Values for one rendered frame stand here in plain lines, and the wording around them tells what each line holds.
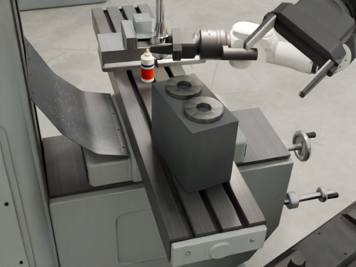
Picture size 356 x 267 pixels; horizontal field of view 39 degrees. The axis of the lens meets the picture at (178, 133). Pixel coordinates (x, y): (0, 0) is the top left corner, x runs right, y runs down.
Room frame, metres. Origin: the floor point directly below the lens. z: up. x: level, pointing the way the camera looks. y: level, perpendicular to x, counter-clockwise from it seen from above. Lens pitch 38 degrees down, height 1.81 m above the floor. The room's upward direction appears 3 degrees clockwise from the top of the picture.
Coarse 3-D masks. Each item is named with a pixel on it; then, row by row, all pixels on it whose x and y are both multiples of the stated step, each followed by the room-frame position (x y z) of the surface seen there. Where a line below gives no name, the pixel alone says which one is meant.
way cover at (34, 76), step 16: (32, 48) 1.29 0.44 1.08; (32, 64) 1.18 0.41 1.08; (32, 80) 1.09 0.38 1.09; (48, 80) 1.21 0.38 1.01; (64, 80) 1.32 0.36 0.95; (32, 96) 1.00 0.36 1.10; (48, 96) 1.12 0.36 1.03; (64, 96) 1.22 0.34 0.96; (80, 96) 1.29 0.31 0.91; (96, 96) 1.33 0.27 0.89; (48, 112) 1.03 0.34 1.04; (64, 112) 1.13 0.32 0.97; (80, 112) 1.19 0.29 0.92; (96, 112) 1.23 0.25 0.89; (112, 112) 1.25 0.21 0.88; (64, 128) 1.04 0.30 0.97; (80, 128) 1.10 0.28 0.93; (96, 128) 1.15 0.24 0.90; (112, 128) 1.17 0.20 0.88; (80, 144) 1.02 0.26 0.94; (96, 144) 1.07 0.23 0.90; (112, 144) 1.09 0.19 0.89
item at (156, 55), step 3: (153, 39) 1.23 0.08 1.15; (153, 42) 1.24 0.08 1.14; (156, 42) 1.23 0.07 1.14; (159, 42) 1.23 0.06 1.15; (162, 42) 1.23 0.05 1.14; (165, 42) 1.23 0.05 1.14; (153, 54) 1.24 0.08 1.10; (156, 54) 1.23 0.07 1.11; (159, 54) 1.23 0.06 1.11; (162, 54) 1.23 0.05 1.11; (156, 57) 1.23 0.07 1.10; (159, 57) 1.23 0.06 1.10; (162, 57) 1.23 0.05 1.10; (165, 57) 1.23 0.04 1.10
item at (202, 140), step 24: (168, 96) 0.98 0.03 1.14; (192, 96) 0.97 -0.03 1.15; (168, 120) 0.94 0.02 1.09; (192, 120) 0.88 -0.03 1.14; (216, 120) 0.89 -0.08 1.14; (168, 144) 0.94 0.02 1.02; (192, 144) 0.84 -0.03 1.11; (216, 144) 0.87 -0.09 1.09; (192, 168) 0.84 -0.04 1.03; (216, 168) 0.87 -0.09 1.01; (192, 192) 0.85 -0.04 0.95
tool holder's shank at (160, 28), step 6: (156, 0) 1.24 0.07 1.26; (162, 0) 1.24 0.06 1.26; (156, 6) 1.24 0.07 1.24; (162, 6) 1.24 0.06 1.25; (156, 12) 1.24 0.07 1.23; (162, 12) 1.24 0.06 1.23; (156, 18) 1.24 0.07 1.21; (162, 18) 1.24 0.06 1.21; (156, 24) 1.24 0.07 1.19; (162, 24) 1.24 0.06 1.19; (156, 30) 1.24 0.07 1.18; (162, 30) 1.24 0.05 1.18
